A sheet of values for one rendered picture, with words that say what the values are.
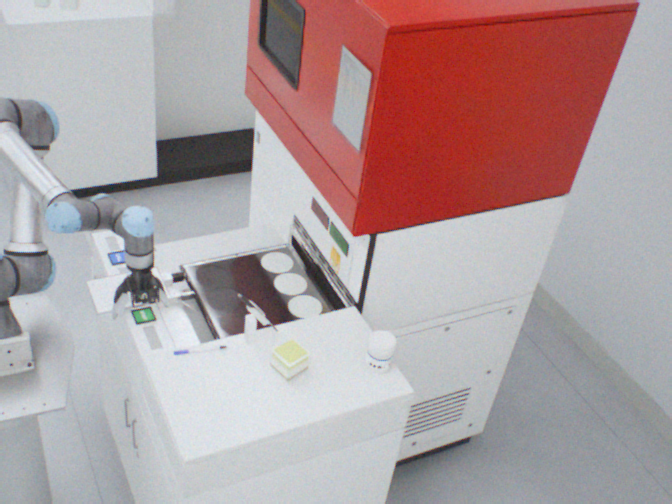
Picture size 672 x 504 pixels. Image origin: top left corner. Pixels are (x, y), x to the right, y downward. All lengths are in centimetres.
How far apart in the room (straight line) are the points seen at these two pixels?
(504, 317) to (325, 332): 77
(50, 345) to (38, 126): 61
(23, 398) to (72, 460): 92
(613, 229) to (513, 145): 141
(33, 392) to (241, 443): 62
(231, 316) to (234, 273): 19
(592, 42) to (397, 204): 65
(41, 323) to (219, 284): 52
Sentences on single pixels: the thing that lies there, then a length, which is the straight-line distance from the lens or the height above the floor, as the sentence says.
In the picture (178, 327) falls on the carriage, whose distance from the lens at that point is 234.
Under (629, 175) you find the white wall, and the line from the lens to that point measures 350.
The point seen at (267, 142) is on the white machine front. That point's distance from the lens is 275.
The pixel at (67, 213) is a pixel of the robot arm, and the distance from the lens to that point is 201.
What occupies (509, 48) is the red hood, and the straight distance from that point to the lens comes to 208.
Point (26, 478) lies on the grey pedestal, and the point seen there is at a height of 37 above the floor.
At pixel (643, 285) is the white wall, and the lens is 356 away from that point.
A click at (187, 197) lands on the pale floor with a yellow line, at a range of 435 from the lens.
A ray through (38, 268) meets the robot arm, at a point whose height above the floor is 100.
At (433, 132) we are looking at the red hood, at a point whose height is 152.
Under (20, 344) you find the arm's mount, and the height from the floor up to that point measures 92.
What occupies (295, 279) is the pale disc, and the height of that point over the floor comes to 90.
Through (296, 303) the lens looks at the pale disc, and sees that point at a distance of 241.
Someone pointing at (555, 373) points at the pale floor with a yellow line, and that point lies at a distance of 375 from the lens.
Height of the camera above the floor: 252
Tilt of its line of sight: 39 degrees down
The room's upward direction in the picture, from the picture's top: 9 degrees clockwise
